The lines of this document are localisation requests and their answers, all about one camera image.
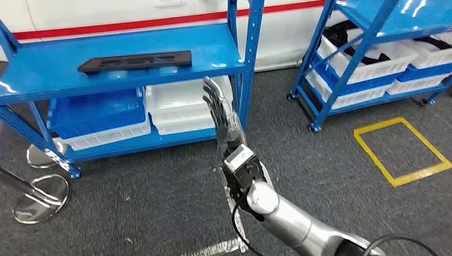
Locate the blue metal shelf rack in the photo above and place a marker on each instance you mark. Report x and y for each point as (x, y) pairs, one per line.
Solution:
(176, 42)
(388, 14)

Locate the blue plastic bin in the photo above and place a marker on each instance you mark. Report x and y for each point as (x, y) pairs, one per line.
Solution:
(356, 86)
(99, 111)

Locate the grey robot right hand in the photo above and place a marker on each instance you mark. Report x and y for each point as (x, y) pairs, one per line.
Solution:
(222, 116)

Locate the round chrome stanchion base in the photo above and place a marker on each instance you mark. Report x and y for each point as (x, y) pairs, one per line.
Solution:
(42, 199)
(39, 157)

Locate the white plastic bin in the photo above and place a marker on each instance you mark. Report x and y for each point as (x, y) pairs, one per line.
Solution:
(413, 86)
(381, 70)
(113, 136)
(356, 99)
(430, 56)

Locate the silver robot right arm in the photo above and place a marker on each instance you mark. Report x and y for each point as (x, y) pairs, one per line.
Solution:
(282, 219)

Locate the yellow floor tape rectangle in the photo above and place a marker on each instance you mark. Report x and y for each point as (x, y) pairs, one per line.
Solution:
(374, 155)

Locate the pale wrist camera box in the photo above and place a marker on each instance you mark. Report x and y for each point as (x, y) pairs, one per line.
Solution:
(238, 157)

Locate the black car trim part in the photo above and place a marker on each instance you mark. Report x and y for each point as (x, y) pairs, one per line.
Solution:
(434, 42)
(339, 35)

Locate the stacked white plastic bins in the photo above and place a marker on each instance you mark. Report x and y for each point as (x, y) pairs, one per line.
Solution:
(180, 106)

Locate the clear floor tape marking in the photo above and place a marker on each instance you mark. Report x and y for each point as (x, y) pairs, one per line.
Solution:
(237, 219)

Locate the white car red stripe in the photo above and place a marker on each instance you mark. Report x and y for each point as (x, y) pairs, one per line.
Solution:
(106, 14)

